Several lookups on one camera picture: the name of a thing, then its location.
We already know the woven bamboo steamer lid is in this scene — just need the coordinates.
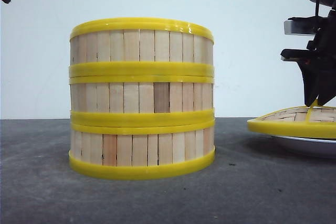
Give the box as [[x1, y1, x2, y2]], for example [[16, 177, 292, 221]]
[[247, 101, 335, 140]]

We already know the bamboo steamer basket dark slat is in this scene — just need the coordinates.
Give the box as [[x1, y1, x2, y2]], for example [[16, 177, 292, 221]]
[[71, 77, 214, 134]]

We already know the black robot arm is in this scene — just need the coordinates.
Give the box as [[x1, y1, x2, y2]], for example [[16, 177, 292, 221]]
[[281, 0, 335, 106]]

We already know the white plate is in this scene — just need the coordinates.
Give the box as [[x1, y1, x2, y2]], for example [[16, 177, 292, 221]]
[[272, 136, 335, 159]]

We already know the bamboo steamer basket orange slat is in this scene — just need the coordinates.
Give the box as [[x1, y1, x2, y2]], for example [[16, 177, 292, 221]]
[[69, 126, 215, 180]]

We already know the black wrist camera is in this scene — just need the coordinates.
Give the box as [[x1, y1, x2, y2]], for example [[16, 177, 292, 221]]
[[284, 16, 328, 36]]

